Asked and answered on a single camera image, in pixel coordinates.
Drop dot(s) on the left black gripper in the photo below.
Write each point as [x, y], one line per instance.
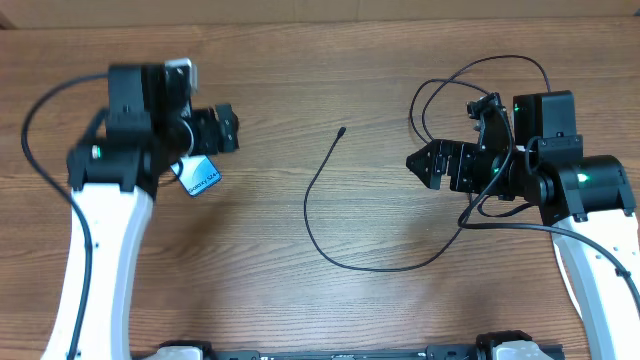
[209, 140]

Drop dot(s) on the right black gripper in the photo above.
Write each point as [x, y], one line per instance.
[462, 159]

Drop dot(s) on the Galaxy S24+ smartphone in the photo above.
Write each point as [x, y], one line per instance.
[196, 174]

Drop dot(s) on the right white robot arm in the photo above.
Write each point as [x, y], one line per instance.
[585, 203]

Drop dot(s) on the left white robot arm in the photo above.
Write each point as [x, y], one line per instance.
[149, 128]

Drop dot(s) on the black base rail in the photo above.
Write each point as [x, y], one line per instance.
[512, 344]

